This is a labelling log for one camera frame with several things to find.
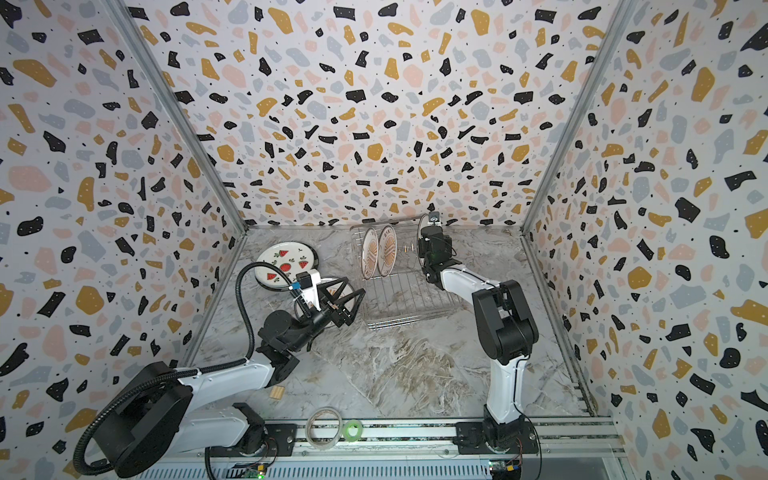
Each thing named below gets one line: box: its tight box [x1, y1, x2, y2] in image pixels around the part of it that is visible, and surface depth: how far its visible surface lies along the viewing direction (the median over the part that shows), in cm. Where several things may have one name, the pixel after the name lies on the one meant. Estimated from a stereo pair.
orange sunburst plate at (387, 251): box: [378, 224, 398, 278], surface depth 106 cm
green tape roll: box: [342, 419, 363, 443], surface depth 77 cm
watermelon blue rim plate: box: [255, 241, 317, 290], surface depth 111 cm
